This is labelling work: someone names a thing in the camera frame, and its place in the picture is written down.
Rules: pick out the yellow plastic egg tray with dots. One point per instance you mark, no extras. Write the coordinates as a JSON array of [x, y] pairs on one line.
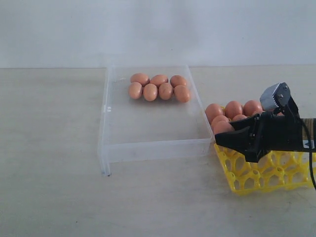
[[276, 170]]

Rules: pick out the clear plastic storage box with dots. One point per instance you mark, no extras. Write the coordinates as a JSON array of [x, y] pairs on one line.
[[135, 129]]

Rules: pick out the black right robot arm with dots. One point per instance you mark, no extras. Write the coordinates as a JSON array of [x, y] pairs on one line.
[[309, 134]]

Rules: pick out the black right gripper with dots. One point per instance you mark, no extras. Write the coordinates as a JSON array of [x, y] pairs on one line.
[[257, 135]]

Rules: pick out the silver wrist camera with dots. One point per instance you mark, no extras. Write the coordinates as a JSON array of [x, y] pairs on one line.
[[275, 96]]

